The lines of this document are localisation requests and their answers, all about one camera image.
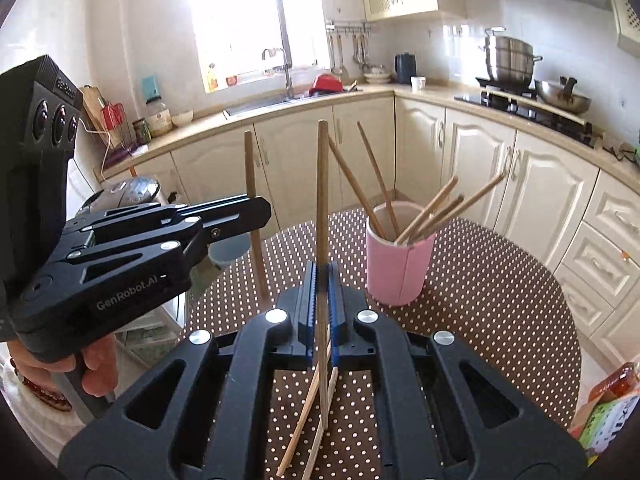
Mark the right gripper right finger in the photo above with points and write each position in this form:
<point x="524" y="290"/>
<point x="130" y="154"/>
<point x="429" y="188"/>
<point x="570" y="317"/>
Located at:
<point x="443" y="412"/>

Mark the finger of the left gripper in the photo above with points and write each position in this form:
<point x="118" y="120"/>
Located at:
<point x="206" y="223"/>

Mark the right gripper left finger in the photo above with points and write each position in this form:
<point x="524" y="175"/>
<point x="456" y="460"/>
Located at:
<point x="203" y="411"/>

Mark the wooden chopstick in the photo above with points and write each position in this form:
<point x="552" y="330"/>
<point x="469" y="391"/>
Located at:
<point x="352" y="181"/>
<point x="255" y="239"/>
<point x="415" y="224"/>
<point x="379" y="178"/>
<point x="322" y="257"/>
<point x="303" y="415"/>
<point x="469" y="202"/>
<point x="429" y="227"/>
<point x="315" y="447"/>

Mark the steel kitchen sink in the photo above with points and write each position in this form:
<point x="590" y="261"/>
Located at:
<point x="263" y="105"/>

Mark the lower kitchen cabinets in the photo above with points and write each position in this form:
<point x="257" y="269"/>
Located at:
<point x="575" y="208"/>

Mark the person left hand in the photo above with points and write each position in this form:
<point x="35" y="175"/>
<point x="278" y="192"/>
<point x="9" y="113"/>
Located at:
<point x="100" y="377"/>

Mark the grey cylindrical bin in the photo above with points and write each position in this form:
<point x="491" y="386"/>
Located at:
<point x="225" y="252"/>

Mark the silver rice cooker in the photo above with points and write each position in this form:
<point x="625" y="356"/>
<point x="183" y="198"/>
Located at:
<point x="123" y="194"/>

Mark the white bowl on counter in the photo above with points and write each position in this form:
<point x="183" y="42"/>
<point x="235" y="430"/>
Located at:
<point x="182" y="119"/>

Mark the large jar with white label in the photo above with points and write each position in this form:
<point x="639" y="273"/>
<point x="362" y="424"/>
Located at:
<point x="158" y="117"/>

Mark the small dark jar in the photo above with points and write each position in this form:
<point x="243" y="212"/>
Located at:
<point x="142" y="132"/>

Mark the brown polka dot tablecloth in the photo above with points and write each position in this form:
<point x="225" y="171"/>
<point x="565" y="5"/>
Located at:
<point x="481" y="287"/>

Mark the pink cylindrical utensil cup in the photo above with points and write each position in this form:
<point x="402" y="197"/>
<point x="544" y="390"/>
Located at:
<point x="396" y="274"/>

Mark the wooden cutting board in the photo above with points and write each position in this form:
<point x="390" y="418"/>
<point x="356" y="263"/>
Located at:
<point x="93" y="106"/>

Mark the red colander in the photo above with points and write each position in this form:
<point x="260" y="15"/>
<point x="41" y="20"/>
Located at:
<point x="325" y="84"/>

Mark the chrome sink faucet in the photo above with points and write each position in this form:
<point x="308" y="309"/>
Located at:
<point x="285" y="68"/>

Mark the stacked white bowls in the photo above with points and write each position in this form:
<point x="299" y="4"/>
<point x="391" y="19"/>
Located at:
<point x="377" y="75"/>

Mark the white mug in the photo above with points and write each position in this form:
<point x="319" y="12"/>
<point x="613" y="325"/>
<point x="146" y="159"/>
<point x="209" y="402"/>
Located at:
<point x="418" y="83"/>

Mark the dark electric kettle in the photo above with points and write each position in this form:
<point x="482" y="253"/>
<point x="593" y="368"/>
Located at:
<point x="405" y="67"/>

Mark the black gas stove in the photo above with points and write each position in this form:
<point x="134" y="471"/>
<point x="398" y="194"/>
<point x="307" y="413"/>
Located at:
<point x="524" y="103"/>

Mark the stainless steel steamer pot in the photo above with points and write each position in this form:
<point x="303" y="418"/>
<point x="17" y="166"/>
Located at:
<point x="509" y="61"/>

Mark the steel wok with lid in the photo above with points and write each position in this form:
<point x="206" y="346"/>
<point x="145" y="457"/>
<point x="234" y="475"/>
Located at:
<point x="562" y="95"/>

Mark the window with frame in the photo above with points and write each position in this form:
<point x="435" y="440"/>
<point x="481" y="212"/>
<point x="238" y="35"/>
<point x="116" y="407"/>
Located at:
<point x="231" y="34"/>

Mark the wall utensil rack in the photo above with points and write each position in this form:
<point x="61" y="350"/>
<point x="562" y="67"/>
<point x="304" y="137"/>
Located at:
<point x="342" y="26"/>

